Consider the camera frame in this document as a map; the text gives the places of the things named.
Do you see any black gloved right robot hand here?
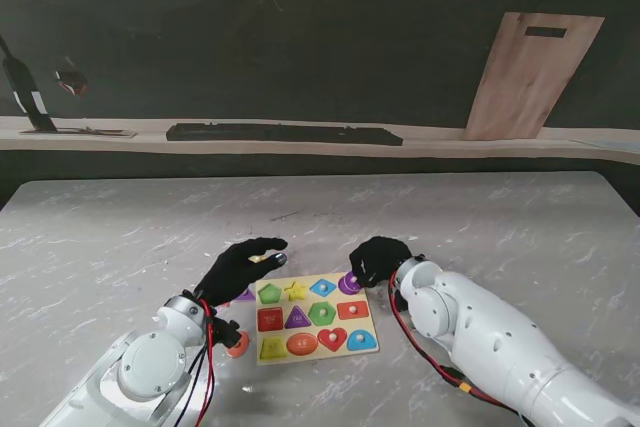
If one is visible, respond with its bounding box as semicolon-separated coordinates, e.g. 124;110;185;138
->
348;236;416;289

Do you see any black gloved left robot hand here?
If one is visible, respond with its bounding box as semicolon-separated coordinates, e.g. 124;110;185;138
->
193;237;290;307

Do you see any purple circle puzzle piece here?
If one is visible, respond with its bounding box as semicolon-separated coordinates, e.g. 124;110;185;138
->
337;271;364;296

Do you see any orange rectangle puzzle piece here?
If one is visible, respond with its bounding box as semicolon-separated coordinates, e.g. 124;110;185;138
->
337;300;371;321

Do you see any blue diamond puzzle piece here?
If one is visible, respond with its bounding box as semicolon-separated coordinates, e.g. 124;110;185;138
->
309;277;337;297

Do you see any green hexagon puzzle piece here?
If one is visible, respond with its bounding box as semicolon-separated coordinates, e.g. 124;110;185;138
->
308;301;338;327

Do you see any blue semicircle puzzle piece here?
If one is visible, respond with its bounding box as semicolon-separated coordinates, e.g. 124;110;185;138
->
346;329;379;352

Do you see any red heart puzzle piece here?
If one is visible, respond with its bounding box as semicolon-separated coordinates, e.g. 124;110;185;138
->
317;326;348;353

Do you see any wooden shape puzzle board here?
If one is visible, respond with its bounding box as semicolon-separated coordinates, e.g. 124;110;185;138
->
255;271;380;366

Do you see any orange oval puzzle piece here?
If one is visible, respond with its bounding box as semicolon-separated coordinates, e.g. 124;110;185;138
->
227;330;250;359

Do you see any wooden cutting board with slot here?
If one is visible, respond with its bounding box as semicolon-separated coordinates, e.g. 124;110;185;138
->
460;11;606;141

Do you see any light wooden shelf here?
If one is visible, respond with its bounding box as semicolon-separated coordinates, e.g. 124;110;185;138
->
0;115;640;166

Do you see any black keyboard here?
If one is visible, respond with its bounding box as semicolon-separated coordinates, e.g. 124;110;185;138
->
165;122;404;147

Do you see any flat thin tray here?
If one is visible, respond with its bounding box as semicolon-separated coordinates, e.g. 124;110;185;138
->
19;126;137;139

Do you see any red and black object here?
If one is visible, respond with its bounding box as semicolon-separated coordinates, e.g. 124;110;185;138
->
52;69;89;97

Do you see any pale blue flat sheet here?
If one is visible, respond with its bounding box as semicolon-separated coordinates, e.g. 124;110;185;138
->
569;138;640;153

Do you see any black bottle-shaped stand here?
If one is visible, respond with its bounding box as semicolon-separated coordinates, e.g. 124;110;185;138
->
0;35;57;133

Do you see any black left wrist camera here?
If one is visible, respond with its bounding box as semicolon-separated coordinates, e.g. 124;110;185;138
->
212;316;244;349

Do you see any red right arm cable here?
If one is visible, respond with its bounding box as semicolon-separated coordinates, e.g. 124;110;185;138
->
388;270;507;409

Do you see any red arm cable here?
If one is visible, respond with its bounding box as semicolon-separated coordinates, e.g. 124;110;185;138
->
194;297;217;427
388;270;507;409

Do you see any red left arm cable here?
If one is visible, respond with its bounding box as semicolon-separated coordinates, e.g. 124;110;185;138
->
194;297;217;427

